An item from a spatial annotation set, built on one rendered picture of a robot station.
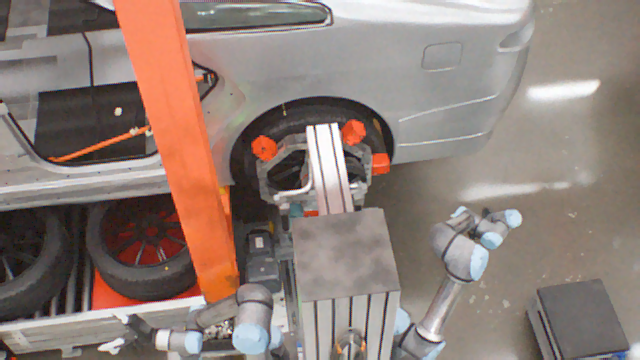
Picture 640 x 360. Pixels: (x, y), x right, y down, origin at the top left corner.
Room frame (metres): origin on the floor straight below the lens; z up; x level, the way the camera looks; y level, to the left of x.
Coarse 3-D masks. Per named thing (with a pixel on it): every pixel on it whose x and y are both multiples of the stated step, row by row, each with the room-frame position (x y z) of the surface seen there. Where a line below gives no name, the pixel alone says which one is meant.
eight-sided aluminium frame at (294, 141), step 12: (288, 144) 2.06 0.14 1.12; (300, 144) 2.06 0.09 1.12; (348, 144) 2.09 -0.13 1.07; (360, 144) 2.14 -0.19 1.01; (276, 156) 2.05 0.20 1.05; (360, 156) 2.09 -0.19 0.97; (372, 156) 2.10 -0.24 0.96; (264, 168) 2.04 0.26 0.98; (264, 180) 2.04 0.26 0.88; (360, 180) 2.12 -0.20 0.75; (264, 192) 2.04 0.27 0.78; (276, 192) 2.09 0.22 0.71
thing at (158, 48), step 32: (128, 0) 1.58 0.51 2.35; (160, 0) 1.59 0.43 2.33; (128, 32) 1.57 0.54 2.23; (160, 32) 1.59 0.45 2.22; (160, 64) 1.58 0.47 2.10; (160, 96) 1.58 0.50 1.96; (192, 96) 1.59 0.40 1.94; (160, 128) 1.58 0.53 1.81; (192, 128) 1.59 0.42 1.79; (192, 160) 1.59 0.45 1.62; (192, 192) 1.58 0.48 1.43; (192, 224) 1.58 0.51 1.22; (224, 224) 1.65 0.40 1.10; (192, 256) 1.57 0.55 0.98; (224, 256) 1.59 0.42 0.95; (224, 288) 1.59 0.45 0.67
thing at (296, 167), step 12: (300, 132) 2.15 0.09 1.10; (300, 156) 2.17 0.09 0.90; (348, 156) 2.20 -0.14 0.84; (276, 168) 2.25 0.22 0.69; (288, 168) 2.16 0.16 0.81; (300, 168) 2.16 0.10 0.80; (276, 180) 2.16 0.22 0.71; (288, 180) 2.21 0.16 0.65; (300, 180) 2.16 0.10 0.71; (348, 180) 2.17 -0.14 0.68
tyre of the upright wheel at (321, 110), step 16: (320, 96) 2.30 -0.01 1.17; (272, 112) 2.24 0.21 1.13; (288, 112) 2.21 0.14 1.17; (304, 112) 2.20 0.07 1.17; (320, 112) 2.19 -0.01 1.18; (336, 112) 2.21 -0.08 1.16; (352, 112) 2.25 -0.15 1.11; (368, 112) 2.35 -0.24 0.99; (256, 128) 2.20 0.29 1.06; (272, 128) 2.15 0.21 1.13; (288, 128) 2.14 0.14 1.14; (304, 128) 2.15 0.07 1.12; (368, 128) 2.21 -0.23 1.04; (368, 144) 2.18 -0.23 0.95; (256, 176) 2.11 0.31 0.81
